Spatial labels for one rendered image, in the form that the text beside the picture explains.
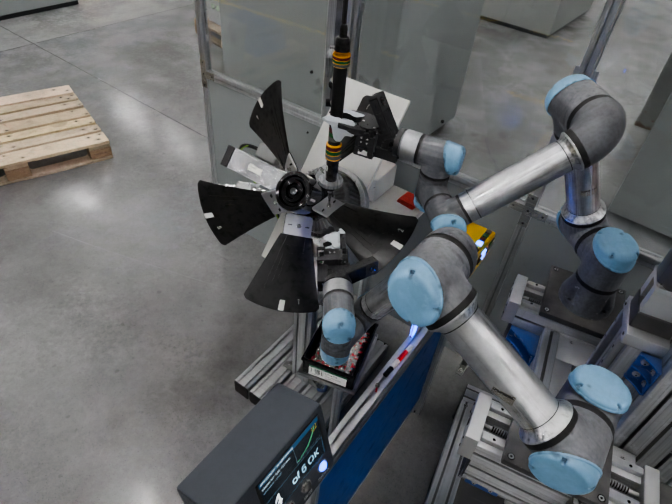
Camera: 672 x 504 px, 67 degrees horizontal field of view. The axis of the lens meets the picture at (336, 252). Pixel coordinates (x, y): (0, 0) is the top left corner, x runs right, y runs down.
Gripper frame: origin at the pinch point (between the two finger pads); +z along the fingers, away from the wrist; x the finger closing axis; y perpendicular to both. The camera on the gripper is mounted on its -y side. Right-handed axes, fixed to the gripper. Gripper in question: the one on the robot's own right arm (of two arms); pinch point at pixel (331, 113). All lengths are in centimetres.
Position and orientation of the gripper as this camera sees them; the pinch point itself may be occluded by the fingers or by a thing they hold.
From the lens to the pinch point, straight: 136.4
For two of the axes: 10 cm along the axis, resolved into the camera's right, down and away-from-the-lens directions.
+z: -9.0, -3.4, 2.7
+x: 4.3, -5.8, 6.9
